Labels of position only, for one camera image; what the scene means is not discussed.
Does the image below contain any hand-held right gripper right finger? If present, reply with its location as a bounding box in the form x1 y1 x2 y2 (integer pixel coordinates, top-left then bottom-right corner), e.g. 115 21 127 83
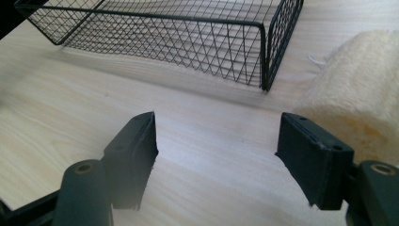
275 112 356 211

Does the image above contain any cream plush toy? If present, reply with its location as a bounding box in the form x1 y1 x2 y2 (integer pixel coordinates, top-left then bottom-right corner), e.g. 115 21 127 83
294 29 399 168

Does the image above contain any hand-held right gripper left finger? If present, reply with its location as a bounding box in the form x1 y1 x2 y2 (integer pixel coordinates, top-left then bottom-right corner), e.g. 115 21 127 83
101 110 160 211

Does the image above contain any black wire mesh basket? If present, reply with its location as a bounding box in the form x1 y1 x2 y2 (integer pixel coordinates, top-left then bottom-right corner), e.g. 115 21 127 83
13 0 305 92

